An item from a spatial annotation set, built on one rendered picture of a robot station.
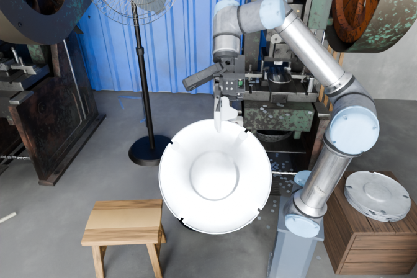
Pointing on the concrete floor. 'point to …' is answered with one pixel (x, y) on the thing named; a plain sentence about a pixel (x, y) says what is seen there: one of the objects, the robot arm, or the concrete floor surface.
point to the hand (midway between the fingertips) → (216, 128)
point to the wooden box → (368, 237)
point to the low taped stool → (125, 229)
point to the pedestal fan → (154, 147)
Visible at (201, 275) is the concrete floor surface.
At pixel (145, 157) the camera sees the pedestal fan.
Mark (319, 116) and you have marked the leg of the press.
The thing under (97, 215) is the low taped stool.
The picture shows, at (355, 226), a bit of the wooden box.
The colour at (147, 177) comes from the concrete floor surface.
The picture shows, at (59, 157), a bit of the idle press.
